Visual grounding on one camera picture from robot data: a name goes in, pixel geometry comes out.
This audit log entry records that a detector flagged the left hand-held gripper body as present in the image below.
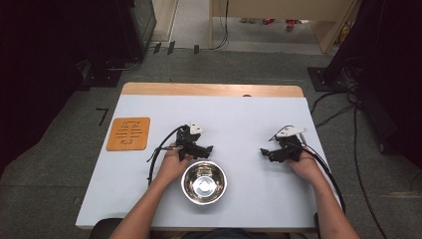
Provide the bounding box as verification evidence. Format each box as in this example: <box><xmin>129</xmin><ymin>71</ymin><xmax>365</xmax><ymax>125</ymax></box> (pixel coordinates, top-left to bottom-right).
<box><xmin>175</xmin><ymin>121</ymin><xmax>205</xmax><ymax>161</ymax></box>

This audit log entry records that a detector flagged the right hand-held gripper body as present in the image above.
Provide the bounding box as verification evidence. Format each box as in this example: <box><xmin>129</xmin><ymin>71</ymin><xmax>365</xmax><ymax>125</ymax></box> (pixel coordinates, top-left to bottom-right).
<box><xmin>274</xmin><ymin>125</ymin><xmax>308</xmax><ymax>163</ymax></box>

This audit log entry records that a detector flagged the stainless steel bowl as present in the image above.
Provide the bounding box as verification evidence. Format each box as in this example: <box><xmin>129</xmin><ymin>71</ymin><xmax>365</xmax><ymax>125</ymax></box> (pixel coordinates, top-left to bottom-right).
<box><xmin>180</xmin><ymin>159</ymin><xmax>229</xmax><ymax>206</ymax></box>

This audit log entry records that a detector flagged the person's left hand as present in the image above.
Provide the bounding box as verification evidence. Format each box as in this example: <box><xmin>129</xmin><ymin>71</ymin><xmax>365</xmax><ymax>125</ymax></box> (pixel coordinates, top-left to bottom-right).
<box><xmin>156</xmin><ymin>142</ymin><xmax>194</xmax><ymax>185</ymax></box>

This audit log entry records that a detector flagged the person's right hand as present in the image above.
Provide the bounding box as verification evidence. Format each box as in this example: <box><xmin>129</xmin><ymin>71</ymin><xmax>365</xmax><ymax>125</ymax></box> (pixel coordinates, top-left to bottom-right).
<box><xmin>286</xmin><ymin>150</ymin><xmax>325</xmax><ymax>185</ymax></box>

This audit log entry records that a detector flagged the white table cover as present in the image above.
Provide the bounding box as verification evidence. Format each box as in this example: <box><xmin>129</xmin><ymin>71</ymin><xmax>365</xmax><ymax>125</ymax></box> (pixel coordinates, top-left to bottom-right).
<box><xmin>75</xmin><ymin>94</ymin><xmax>342</xmax><ymax>231</ymax></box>

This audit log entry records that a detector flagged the wooden table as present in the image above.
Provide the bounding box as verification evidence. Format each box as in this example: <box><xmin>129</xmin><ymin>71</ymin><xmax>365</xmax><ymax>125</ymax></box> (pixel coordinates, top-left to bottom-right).
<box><xmin>120</xmin><ymin>82</ymin><xmax>306</xmax><ymax>100</ymax></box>

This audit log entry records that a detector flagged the orange square mat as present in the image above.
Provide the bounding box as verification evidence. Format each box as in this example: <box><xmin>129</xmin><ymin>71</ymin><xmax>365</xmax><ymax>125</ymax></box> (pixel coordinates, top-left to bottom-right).
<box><xmin>105</xmin><ymin>117</ymin><xmax>151</xmax><ymax>152</ymax></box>

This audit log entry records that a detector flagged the person's dark clothing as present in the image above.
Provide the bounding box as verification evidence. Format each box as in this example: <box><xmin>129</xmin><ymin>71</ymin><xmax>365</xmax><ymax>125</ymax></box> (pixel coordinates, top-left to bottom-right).
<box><xmin>183</xmin><ymin>227</ymin><xmax>272</xmax><ymax>239</ymax></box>

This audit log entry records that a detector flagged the dark stand base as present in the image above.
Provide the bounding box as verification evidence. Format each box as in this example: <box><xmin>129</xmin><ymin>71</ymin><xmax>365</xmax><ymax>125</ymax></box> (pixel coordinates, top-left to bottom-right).
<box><xmin>77</xmin><ymin>59</ymin><xmax>123</xmax><ymax>92</ymax></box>

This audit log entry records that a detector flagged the black chair armrest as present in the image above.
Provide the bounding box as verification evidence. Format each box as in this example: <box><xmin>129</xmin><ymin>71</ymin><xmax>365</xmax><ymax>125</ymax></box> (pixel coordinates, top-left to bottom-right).
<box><xmin>89</xmin><ymin>217</ymin><xmax>124</xmax><ymax>239</ymax></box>

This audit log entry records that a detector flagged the black cabinet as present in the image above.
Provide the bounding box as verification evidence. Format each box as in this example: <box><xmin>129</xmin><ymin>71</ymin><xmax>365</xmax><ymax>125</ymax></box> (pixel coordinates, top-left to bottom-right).
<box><xmin>113</xmin><ymin>0</ymin><xmax>158</xmax><ymax>63</ymax></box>

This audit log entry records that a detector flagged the black curtain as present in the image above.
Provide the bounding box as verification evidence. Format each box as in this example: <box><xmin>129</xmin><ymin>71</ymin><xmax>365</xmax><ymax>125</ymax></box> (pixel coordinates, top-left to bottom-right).
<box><xmin>322</xmin><ymin>0</ymin><xmax>422</xmax><ymax>168</ymax></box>
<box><xmin>0</xmin><ymin>0</ymin><xmax>133</xmax><ymax>177</ymax></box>

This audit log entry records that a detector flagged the wooden partition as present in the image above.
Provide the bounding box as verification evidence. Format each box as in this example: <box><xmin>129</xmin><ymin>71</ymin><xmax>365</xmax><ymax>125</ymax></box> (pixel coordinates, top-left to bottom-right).
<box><xmin>208</xmin><ymin>0</ymin><xmax>362</xmax><ymax>55</ymax></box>

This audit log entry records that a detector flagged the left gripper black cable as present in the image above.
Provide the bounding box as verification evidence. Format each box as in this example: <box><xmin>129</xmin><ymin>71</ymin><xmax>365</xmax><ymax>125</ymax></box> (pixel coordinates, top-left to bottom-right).
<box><xmin>146</xmin><ymin>123</ymin><xmax>187</xmax><ymax>187</ymax></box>

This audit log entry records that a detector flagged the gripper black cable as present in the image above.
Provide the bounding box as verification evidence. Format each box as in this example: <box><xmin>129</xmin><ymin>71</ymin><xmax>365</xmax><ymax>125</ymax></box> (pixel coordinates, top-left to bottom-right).
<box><xmin>299</xmin><ymin>132</ymin><xmax>347</xmax><ymax>215</ymax></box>
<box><xmin>146</xmin><ymin>123</ymin><xmax>187</xmax><ymax>187</ymax></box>

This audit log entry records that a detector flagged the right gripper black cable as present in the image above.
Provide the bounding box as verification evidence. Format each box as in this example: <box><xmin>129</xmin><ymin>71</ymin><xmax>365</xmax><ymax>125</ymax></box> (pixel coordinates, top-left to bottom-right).
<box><xmin>299</xmin><ymin>132</ymin><xmax>347</xmax><ymax>215</ymax></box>

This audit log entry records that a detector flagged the black stand base plate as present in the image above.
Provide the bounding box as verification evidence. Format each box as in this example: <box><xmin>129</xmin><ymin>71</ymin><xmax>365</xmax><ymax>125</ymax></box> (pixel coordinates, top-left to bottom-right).
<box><xmin>307</xmin><ymin>66</ymin><xmax>351</xmax><ymax>93</ymax></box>

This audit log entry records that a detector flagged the long black floor cable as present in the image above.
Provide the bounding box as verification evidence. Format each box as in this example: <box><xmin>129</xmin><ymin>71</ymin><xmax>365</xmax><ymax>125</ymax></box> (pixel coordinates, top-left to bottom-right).
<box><xmin>351</xmin><ymin>104</ymin><xmax>388</xmax><ymax>239</ymax></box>

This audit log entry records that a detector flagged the hanging black cable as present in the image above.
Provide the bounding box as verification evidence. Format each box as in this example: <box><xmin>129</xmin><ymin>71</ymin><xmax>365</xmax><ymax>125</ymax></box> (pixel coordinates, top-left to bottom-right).
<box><xmin>212</xmin><ymin>0</ymin><xmax>231</xmax><ymax>51</ymax></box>

